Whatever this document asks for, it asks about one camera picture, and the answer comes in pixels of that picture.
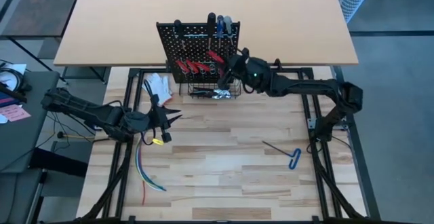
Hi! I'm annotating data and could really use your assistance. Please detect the black aluminium rig frame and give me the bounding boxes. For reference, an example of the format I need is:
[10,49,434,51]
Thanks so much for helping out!
[79,67,382,224]

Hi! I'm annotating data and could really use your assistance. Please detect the grey black ribbed screwdriver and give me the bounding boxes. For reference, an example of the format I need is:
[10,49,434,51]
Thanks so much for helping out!
[223,15,235,48]

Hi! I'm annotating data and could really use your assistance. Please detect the black metal pegboard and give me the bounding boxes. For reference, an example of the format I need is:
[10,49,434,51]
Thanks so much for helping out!
[156,20,241,84]

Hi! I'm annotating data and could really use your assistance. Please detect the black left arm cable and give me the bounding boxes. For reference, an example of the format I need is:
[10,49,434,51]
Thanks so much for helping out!
[141,79,157,147]

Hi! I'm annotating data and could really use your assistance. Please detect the blue handle screwdriver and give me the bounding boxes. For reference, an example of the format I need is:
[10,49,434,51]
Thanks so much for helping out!
[216,14,225,50]

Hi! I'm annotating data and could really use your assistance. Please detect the black-handled pliers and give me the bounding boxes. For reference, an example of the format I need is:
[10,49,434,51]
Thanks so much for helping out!
[190,88,218,98]

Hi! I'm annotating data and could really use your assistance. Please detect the white work glove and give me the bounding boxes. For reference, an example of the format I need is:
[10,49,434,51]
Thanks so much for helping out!
[142,73,174,106]

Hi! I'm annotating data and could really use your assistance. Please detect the small black handle screwdriver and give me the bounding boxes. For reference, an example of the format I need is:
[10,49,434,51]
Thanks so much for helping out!
[173,18,186,51]

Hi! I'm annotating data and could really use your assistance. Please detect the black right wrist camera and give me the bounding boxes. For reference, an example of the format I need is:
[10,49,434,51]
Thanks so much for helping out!
[218,71,235,90]

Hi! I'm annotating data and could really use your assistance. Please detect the yellow stick black knob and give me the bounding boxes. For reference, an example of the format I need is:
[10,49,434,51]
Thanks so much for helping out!
[56,131,96,140]

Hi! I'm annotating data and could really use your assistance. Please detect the white paper sheet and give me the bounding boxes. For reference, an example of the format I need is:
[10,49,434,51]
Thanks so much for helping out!
[0,63,27,92]

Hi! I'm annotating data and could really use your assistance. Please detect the chrome ring holder rack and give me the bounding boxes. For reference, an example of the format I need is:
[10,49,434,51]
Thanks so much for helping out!
[179,58,235,76]

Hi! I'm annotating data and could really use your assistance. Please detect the black wire basket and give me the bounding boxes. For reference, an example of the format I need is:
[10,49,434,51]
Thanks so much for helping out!
[186,75,242,100]

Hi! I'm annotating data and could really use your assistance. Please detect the black seat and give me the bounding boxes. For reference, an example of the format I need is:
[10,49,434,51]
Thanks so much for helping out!
[28,147,90,179]

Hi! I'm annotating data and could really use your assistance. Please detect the pink paper sheet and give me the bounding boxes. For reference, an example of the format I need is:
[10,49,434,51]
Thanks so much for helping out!
[0,103,32,123]

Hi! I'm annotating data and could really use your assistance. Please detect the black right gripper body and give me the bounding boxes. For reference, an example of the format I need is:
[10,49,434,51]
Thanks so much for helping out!
[242,56,275,94]

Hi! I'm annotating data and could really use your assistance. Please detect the grey side table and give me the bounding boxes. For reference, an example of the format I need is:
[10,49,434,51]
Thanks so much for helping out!
[0,69,61,174]

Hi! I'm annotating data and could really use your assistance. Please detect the blue T-handle hex key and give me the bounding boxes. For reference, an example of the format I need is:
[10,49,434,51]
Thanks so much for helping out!
[262,140,303,170]

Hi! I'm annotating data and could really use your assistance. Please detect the light wooden desk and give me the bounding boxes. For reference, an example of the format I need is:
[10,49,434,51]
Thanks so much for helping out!
[53,0,359,67]

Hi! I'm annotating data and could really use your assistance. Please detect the large black handle screwdriver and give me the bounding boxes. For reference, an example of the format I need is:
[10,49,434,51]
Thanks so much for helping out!
[206,12,218,50]

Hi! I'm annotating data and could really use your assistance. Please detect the black cable coil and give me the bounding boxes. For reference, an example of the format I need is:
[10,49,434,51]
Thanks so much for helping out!
[0,67,33,98]

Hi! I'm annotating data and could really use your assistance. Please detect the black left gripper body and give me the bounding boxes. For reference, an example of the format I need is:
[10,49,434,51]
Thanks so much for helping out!
[127,94,169,133]

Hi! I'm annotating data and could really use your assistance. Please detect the shiny silver metal tool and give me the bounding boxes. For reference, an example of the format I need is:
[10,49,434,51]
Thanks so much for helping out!
[213,88,232,99]

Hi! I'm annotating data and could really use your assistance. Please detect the multicoloured wire bundle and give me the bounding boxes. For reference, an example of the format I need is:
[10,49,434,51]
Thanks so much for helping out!
[134,137,167,193]

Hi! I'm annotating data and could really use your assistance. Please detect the metal screwdriver holder rack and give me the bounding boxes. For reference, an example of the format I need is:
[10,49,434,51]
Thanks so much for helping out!
[174,31,239,39]

